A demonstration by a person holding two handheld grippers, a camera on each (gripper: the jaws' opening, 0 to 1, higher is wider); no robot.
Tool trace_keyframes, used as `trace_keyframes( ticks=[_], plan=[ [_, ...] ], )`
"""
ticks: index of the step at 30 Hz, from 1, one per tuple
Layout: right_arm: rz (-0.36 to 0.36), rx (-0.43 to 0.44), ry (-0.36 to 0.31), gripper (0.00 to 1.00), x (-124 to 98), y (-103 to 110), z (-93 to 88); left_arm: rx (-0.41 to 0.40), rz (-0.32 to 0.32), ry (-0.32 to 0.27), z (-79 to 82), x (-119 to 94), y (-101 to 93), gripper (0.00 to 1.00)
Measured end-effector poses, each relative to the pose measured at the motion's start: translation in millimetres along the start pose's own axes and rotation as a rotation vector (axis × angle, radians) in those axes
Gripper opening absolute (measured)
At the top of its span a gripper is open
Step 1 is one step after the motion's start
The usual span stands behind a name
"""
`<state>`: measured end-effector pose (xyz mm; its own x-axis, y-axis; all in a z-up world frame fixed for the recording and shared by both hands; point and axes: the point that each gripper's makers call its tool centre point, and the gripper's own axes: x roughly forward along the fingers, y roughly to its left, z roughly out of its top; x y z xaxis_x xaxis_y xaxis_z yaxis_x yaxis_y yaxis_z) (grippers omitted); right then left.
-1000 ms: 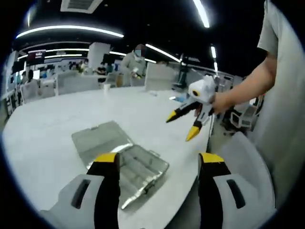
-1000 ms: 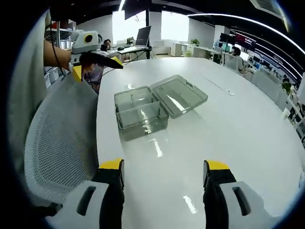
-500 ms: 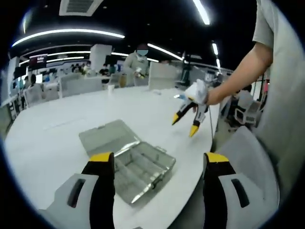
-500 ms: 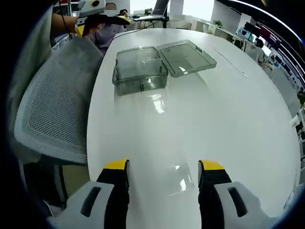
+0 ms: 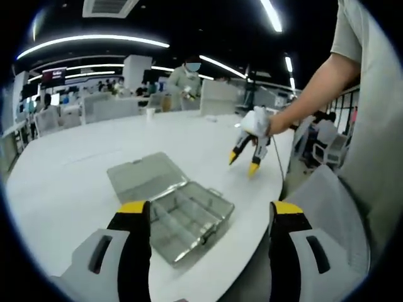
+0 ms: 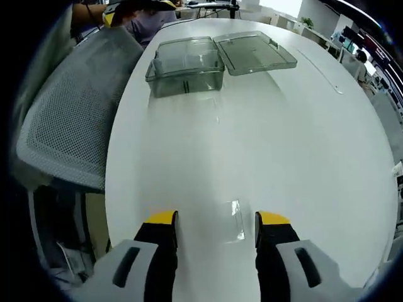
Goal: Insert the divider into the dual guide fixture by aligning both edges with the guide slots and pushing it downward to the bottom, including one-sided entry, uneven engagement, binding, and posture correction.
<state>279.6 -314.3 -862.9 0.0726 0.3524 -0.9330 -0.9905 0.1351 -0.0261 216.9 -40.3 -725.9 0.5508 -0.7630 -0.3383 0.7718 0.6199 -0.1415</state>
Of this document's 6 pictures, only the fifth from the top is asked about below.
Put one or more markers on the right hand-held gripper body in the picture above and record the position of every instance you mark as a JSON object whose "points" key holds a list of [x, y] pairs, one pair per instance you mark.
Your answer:
{"points": [[256, 122]]}

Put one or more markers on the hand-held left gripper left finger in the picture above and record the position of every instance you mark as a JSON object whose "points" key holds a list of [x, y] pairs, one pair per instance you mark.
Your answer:
{"points": [[91, 270]]}

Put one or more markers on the white desk partition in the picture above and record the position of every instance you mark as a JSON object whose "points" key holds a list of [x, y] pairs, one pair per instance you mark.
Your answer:
{"points": [[110, 108], [218, 97]]}

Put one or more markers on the grey mesh chair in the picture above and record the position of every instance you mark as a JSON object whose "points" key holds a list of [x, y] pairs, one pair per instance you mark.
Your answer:
{"points": [[321, 201]]}

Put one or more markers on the black tripod stand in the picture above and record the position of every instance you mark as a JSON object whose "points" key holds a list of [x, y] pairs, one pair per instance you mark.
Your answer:
{"points": [[252, 91]]}

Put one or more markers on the long clear plastic divider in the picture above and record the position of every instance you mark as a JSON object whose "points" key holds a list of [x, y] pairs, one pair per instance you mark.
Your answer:
{"points": [[167, 227]]}

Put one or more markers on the transparent grey guide fixture box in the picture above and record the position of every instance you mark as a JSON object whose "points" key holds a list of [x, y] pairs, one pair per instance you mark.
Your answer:
{"points": [[145, 176]]}

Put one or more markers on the red wall screen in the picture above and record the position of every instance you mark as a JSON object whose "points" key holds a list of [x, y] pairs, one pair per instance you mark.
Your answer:
{"points": [[54, 76]]}

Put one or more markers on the white paper cup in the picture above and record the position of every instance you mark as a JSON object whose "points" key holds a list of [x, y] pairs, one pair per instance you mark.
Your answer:
{"points": [[150, 114]]}

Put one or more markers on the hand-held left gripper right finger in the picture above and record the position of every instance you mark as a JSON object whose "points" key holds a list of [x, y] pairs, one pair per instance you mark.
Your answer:
{"points": [[318, 261]]}

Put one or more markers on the white office chair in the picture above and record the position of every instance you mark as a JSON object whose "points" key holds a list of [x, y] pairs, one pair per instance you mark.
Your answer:
{"points": [[333, 154]]}

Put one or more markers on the ceiling air vent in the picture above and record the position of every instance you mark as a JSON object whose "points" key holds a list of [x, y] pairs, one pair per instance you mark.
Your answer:
{"points": [[110, 7]]}

